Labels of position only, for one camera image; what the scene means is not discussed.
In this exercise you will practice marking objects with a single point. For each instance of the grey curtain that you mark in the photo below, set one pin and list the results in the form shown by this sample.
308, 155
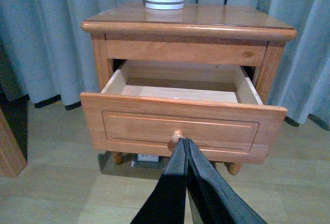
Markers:
48, 55

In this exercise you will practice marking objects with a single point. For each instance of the wooden nightstand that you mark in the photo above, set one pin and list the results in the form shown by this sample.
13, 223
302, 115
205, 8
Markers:
200, 34

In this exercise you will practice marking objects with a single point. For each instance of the white power strip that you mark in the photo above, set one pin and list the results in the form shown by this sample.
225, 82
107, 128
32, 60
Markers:
148, 158

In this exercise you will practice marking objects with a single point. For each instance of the wooden furniture piece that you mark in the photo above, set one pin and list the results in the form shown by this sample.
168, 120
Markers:
12, 158

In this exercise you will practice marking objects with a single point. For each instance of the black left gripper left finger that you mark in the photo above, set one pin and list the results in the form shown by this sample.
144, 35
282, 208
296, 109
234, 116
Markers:
166, 204

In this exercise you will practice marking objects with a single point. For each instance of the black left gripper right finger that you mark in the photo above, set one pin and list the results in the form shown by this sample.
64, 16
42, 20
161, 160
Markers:
214, 199

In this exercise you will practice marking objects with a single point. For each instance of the wooden drawer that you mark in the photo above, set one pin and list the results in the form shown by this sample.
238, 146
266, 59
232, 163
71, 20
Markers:
145, 105

